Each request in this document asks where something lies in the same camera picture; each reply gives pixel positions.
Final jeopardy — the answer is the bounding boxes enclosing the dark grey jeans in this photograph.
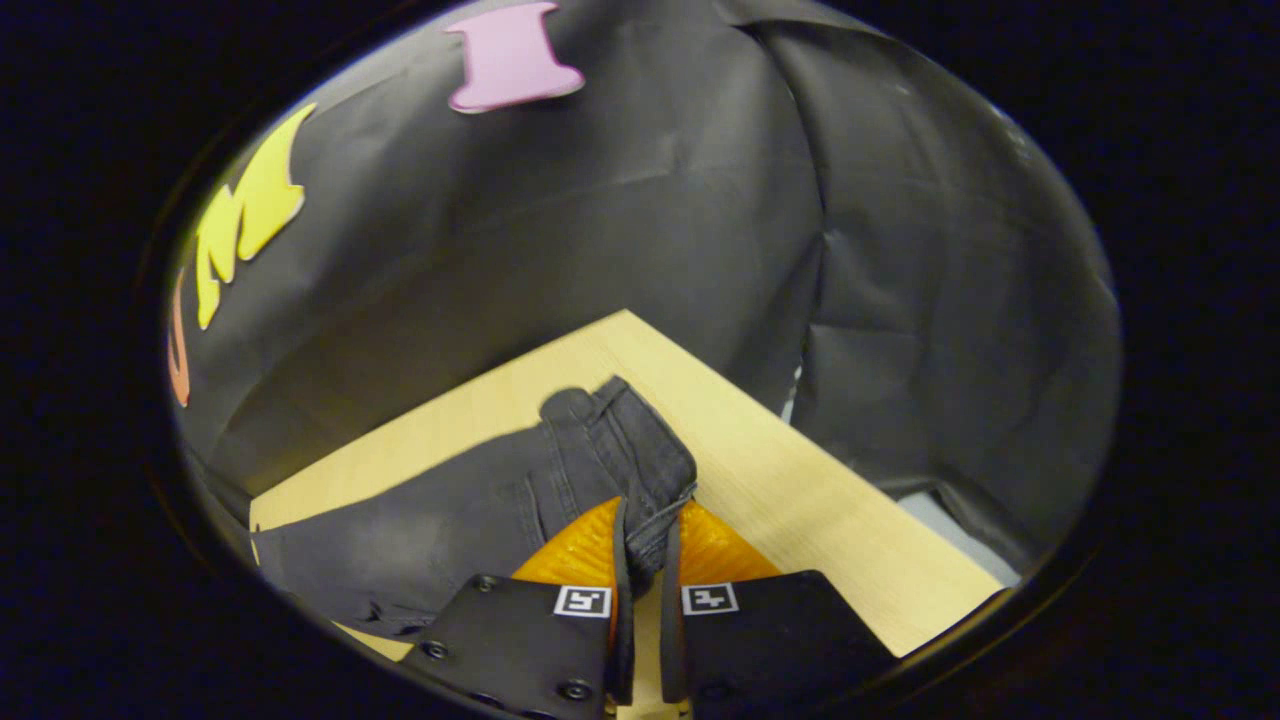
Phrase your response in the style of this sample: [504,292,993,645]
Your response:
[250,375,699,641]

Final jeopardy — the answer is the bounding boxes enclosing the black backdrop cloth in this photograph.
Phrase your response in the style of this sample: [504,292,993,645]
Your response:
[165,0,1123,576]

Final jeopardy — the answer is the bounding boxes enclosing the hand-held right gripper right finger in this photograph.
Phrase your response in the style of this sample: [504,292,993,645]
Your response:
[658,498,898,720]

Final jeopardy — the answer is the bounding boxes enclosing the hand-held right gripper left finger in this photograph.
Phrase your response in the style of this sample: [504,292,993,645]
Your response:
[398,496,637,720]

